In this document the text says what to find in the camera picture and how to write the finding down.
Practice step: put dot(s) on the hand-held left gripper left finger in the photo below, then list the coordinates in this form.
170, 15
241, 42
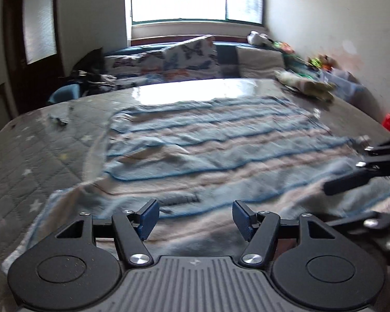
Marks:
149, 218

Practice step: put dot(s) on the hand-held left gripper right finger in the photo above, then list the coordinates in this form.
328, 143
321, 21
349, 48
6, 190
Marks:
242, 218

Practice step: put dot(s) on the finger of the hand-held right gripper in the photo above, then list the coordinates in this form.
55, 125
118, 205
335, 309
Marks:
344, 183
380, 222

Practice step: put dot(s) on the blue pink striped towel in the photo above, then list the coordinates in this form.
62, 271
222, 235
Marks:
214, 143

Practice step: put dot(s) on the pile of dark clothes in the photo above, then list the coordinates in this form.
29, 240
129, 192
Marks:
94, 81

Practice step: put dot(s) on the clear plastic box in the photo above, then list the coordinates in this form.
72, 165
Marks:
344, 83

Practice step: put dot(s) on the folded floral cloth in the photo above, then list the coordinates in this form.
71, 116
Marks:
305, 86

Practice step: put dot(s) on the colourful toys pile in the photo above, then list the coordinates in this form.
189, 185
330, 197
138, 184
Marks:
315, 61

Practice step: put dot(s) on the grey quilted star table cover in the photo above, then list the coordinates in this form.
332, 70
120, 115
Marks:
35, 156

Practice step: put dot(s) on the pen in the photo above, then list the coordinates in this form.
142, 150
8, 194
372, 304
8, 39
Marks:
59, 121

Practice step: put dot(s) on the long butterfly print pillow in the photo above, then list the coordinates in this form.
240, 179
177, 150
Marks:
139, 77
133, 59

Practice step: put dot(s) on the grey pillow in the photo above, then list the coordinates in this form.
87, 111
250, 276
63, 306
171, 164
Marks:
260, 61

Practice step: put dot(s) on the blue sofa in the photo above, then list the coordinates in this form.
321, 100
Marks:
226, 58

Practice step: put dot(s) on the large butterfly print pillow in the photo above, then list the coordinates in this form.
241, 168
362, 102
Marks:
191, 57

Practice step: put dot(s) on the black bag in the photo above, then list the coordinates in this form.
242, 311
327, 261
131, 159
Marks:
91, 60

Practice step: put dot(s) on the white plush toy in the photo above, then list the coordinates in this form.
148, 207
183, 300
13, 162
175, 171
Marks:
256, 38

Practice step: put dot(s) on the dark wooden door frosted glass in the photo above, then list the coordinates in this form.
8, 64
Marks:
35, 81

